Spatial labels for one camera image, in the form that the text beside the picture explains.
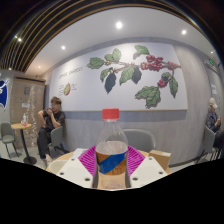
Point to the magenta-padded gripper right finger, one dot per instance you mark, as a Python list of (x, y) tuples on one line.
[(148, 171)]

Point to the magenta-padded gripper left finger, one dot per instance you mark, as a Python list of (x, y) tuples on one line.
[(75, 171)]

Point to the clear red-capped drink bottle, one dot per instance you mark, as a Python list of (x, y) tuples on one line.
[(111, 151)]

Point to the small cardboard box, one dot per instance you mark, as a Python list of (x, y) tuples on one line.
[(160, 158)]

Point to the white paper sheet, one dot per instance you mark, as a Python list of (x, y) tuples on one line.
[(78, 152)]

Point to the grey upholstered chair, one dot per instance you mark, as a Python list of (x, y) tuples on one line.
[(208, 138), (140, 138), (57, 136), (6, 131)]

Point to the person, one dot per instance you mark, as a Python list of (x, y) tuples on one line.
[(212, 120), (51, 120)]

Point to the small round wooden side table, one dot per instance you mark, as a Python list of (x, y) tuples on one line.
[(20, 126)]

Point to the small clear bottle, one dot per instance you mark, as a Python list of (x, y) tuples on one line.
[(24, 120)]

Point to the green exit sign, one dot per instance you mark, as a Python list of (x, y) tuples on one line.
[(211, 62)]

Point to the recessed ceiling lights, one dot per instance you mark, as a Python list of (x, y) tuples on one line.
[(119, 25)]

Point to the coffee branch wall mural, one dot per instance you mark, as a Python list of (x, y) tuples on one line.
[(90, 90)]

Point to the white wall notice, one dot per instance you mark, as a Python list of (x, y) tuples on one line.
[(213, 89)]

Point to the blue wall logo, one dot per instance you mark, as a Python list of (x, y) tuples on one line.
[(3, 93)]

